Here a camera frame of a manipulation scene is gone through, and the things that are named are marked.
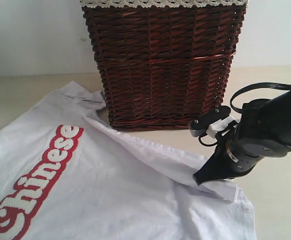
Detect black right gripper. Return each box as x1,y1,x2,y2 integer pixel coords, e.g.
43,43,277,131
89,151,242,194
193,134,237,186

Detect white t-shirt red lettering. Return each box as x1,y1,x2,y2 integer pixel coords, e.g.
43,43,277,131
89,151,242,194
0,81,256,240

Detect beige lace basket liner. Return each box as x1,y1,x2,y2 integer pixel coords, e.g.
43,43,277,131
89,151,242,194
79,0,249,8

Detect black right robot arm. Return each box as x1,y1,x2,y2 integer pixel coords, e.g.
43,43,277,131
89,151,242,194
188,82,291,186

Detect dark brown wicker basket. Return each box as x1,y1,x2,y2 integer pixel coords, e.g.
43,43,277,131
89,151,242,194
82,4,247,131

